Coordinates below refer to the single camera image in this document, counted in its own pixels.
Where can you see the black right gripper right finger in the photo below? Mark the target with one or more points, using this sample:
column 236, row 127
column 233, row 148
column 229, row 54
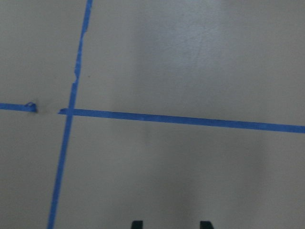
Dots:
column 206, row 225

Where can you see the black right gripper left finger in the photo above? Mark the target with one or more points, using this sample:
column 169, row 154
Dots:
column 137, row 224

